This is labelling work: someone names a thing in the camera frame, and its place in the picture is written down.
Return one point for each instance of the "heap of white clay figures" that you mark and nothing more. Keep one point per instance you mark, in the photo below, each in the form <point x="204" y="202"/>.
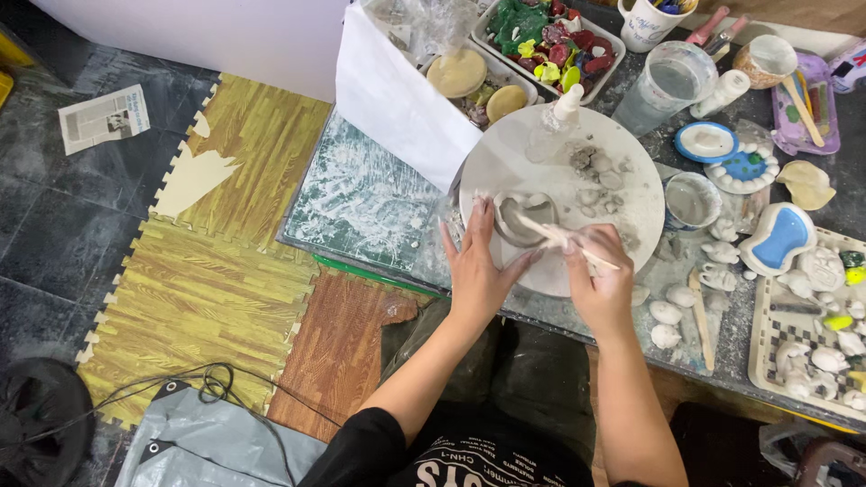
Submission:
<point x="822" y="270"/>

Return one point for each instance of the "blue flower shaped dish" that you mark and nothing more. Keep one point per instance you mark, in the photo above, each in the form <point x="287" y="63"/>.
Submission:
<point x="744" y="169"/>

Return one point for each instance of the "person's left hand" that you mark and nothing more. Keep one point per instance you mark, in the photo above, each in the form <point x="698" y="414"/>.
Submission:
<point x="477" y="284"/>

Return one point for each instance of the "grey wet clay dish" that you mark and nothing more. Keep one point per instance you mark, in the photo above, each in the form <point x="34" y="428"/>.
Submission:
<point x="521" y="230"/>

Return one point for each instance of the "brown wood pattern foam mat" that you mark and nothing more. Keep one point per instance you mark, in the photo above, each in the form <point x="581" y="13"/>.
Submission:
<point x="338" y="352"/>

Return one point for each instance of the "white clay shell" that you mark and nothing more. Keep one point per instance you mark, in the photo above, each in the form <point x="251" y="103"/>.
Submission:
<point x="666" y="336"/>
<point x="666" y="312"/>
<point x="680" y="295"/>

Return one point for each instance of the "small tan clay disc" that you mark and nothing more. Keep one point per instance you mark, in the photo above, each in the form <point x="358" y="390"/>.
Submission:
<point x="506" y="103"/>

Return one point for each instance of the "purple plastic tray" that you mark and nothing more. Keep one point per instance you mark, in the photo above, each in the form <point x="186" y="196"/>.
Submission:
<point x="829" y="115"/>

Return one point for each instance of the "chequered tray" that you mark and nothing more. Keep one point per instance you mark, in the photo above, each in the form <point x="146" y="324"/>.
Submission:
<point x="771" y="352"/>

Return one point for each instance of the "clear plastic bag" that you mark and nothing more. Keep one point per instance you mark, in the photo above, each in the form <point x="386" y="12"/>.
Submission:
<point x="433" y="27"/>

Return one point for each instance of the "white tray with glazed pieces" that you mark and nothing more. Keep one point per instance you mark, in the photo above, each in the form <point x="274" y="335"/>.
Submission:
<point x="612" y="47"/>

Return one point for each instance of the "white clay figurine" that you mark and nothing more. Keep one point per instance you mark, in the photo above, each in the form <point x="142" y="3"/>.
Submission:
<point x="724" y="230"/>
<point x="721" y="252"/>
<point x="718" y="277"/>

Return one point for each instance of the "brown bowl white inside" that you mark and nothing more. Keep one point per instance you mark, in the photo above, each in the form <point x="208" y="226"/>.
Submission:
<point x="768" y="61"/>

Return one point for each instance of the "heap of grey clay lumps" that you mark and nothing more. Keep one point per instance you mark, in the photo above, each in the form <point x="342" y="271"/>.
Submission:
<point x="599" y="172"/>

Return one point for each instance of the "green cutting mat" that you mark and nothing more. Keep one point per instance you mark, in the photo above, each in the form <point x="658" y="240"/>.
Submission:
<point x="358" y="196"/>

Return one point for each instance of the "yellow wood pattern foam mat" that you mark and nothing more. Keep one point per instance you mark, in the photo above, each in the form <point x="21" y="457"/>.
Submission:
<point x="203" y="297"/>

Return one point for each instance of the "heap of coloured glazed pieces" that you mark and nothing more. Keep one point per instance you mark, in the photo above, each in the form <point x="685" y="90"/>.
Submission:
<point x="548" y="40"/>

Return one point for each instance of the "folded newspaper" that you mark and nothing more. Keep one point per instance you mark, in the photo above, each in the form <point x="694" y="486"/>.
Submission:
<point x="103" y="118"/>

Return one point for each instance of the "clear spray bottle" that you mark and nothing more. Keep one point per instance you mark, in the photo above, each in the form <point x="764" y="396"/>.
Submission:
<point x="551" y="128"/>

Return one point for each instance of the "blue heart shaped dish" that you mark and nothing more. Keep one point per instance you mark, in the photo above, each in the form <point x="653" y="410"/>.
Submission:
<point x="781" y="240"/>

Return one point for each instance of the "small white bottle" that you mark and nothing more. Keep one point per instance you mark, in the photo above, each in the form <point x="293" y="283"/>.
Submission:
<point x="720" y="95"/>

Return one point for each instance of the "black bag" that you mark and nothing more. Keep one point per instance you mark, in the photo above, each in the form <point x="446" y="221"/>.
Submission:
<point x="40" y="419"/>

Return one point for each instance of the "wooden clay knife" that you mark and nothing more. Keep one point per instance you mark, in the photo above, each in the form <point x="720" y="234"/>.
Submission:
<point x="701" y="324"/>

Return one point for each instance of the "person's right hand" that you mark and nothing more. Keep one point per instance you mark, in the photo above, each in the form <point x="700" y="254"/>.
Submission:
<point x="602" y="291"/>

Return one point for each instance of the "wooden modelling stick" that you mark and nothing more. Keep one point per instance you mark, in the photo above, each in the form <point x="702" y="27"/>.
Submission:
<point x="541" y="230"/>

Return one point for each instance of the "wooden spatula stick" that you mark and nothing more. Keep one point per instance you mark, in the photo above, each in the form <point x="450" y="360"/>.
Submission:
<point x="804" y="111"/>

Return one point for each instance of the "beige clay shell piece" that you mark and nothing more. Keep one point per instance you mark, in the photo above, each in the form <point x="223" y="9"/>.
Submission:
<point x="808" y="186"/>

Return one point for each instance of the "clear plastic water cup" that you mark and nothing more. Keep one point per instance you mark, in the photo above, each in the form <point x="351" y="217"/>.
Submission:
<point x="666" y="88"/>

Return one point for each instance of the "person's dark apron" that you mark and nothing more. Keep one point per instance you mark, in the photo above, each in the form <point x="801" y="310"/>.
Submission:
<point x="534" y="379"/>

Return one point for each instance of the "white printed mug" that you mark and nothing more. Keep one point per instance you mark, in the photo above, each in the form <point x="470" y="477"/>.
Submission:
<point x="643" y="27"/>

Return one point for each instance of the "white printed box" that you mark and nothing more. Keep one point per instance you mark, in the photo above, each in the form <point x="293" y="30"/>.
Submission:
<point x="851" y="67"/>

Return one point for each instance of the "grey tarpaulin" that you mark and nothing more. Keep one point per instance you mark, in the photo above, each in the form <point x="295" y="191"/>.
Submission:
<point x="210" y="446"/>

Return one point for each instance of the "white paper sheet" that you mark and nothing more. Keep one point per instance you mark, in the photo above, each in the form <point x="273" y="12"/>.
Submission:
<point x="396" y="101"/>

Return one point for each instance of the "person's black printed shirt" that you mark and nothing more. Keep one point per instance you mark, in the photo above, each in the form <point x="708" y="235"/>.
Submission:
<point x="419" y="453"/>

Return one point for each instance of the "round white banding wheel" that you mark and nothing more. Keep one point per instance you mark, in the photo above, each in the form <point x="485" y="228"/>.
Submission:
<point x="534" y="155"/>

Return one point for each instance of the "large tan clay disc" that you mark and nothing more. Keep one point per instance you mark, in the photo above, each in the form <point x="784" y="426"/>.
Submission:
<point x="457" y="73"/>

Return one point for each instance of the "blue rimmed oval dish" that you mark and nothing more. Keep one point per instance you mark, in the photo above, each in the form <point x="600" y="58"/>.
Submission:
<point x="706" y="142"/>

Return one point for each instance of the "blue patterned water cup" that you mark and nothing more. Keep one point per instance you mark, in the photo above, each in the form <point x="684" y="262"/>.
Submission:
<point x="691" y="201"/>

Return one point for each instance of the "white tray with clay discs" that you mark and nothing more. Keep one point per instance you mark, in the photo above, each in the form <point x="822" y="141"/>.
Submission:
<point x="521" y="78"/>

